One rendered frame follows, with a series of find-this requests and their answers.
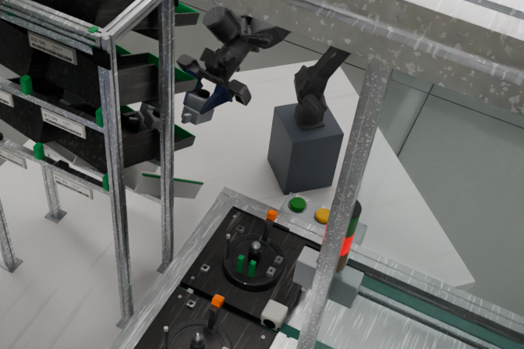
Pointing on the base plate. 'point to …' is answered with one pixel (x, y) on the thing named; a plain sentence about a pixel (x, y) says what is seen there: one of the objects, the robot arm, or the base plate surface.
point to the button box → (304, 210)
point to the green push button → (297, 204)
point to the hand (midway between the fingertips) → (200, 96)
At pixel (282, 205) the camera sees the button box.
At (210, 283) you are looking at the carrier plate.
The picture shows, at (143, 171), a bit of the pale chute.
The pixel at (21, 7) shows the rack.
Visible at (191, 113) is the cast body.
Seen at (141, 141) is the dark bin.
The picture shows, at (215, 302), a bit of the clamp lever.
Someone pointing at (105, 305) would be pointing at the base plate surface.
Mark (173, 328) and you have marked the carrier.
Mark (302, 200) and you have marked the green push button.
